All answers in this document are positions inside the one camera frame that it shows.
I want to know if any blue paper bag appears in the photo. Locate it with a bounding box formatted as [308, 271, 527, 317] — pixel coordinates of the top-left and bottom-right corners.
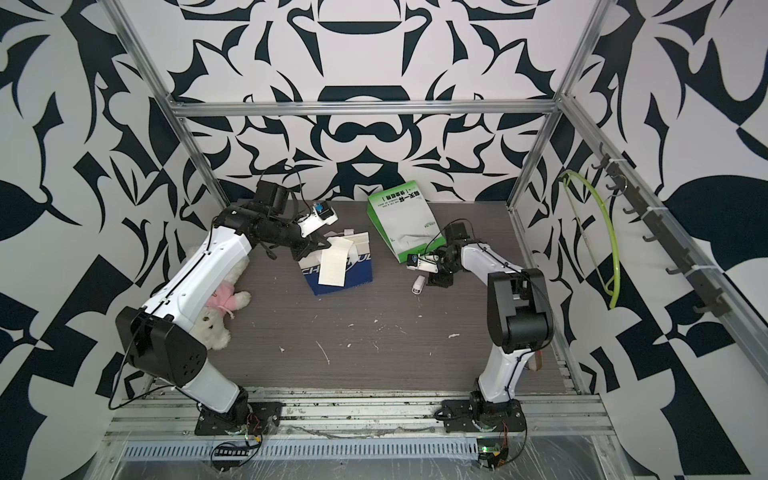
[298, 232, 373, 296]

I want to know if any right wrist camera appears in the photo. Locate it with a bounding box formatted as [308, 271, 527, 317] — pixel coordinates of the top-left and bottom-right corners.
[406, 254, 439, 273]

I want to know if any black wall hook rail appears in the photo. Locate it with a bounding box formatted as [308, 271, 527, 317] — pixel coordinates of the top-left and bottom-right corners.
[593, 143, 732, 318]

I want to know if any green white tea bag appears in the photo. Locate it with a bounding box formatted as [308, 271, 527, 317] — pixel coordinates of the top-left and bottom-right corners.
[367, 181, 446, 264]

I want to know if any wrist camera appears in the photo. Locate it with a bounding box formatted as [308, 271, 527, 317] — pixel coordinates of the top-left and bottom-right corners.
[406, 254, 439, 273]
[296, 201, 338, 238]

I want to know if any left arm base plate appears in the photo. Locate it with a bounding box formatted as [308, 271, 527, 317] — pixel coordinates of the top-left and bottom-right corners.
[194, 399, 284, 437]

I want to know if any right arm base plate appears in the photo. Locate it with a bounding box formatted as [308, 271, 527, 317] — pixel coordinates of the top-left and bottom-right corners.
[433, 392, 527, 433]

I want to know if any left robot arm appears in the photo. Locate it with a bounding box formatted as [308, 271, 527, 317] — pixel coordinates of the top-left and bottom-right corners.
[116, 181, 338, 423]

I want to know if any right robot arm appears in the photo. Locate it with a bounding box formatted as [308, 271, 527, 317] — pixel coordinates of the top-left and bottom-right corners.
[427, 219, 555, 405]

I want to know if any white teddy bear pink shirt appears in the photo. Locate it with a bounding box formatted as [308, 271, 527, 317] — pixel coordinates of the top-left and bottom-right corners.
[190, 256, 252, 350]

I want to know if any white paper receipt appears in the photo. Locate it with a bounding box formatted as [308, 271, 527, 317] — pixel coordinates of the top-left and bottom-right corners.
[318, 237, 354, 287]

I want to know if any green hose loop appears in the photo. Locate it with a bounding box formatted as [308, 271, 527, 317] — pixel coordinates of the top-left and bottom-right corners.
[559, 169, 622, 311]

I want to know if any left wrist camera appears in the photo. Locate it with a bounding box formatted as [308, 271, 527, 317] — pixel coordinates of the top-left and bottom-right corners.
[296, 201, 338, 238]

